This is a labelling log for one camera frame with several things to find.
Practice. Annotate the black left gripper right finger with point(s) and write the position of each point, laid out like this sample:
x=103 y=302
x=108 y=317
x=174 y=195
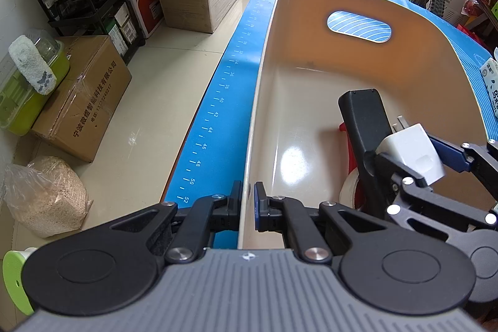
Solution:
x=384 y=265

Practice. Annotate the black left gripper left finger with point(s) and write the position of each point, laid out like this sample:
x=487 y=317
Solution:
x=108 y=267

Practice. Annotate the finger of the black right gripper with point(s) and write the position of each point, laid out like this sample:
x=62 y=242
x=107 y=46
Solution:
x=480 y=161
x=417 y=207

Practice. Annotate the white power adapter plug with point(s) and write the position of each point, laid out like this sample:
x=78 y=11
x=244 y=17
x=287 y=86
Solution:
x=412 y=147

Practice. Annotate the white tape roll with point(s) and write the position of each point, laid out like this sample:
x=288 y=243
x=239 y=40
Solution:
x=347 y=195

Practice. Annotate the black remote control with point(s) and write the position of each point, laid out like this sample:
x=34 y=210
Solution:
x=366 y=124

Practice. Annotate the beige plastic storage bin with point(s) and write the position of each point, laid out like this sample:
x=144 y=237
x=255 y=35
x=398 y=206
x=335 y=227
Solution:
x=316 y=50

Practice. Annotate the white tissue pack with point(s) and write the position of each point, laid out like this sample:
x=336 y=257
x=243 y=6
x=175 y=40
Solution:
x=489 y=73

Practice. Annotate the clear bag of grain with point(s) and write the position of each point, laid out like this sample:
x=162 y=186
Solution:
x=46 y=196

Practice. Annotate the green round lid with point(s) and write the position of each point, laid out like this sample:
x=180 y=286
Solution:
x=12 y=266

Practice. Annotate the blue silicone measuring mat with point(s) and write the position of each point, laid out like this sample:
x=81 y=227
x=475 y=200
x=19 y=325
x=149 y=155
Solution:
x=214 y=154

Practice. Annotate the brown cardboard box on floor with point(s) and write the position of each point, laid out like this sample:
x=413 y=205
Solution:
x=76 y=116

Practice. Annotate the green plastic container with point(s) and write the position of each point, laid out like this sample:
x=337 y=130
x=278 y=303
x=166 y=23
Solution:
x=20 y=104

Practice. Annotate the white rolled towel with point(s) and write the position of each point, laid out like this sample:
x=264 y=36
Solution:
x=32 y=66

